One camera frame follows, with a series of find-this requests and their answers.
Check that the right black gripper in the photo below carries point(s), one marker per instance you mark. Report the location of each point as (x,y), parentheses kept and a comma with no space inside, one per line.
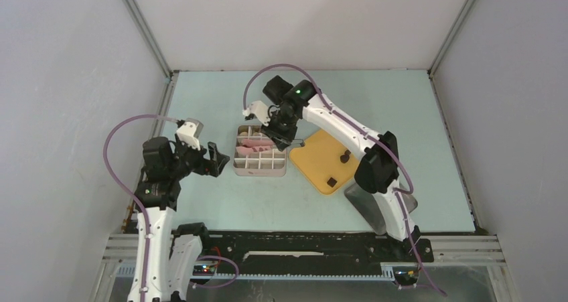
(283,139)

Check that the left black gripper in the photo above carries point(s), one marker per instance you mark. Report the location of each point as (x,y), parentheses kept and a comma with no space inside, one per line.
(217,160)

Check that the pink handled metal tongs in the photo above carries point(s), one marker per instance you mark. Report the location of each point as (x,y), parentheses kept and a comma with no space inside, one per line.
(249,146)

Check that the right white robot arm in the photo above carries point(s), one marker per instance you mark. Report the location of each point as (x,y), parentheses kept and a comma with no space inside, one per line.
(379,164)

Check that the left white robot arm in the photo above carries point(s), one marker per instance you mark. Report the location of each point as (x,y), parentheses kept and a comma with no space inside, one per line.
(166,255)

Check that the white compartment chocolate box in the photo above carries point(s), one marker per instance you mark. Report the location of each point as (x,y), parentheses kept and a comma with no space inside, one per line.
(265,164)

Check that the yellow plastic tray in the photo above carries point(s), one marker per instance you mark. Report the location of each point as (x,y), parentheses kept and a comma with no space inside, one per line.
(319,161)

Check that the silver metal box lid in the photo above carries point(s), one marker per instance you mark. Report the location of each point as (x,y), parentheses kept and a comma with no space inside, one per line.
(377,207)

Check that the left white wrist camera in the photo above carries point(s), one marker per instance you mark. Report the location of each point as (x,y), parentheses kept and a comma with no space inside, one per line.
(188,132)

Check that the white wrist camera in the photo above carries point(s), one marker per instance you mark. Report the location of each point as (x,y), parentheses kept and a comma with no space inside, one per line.
(188,132)
(257,110)

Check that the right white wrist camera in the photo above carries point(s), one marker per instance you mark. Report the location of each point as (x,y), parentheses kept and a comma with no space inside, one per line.
(257,110)

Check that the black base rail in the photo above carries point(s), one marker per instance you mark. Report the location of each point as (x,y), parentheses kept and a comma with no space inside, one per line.
(305,254)

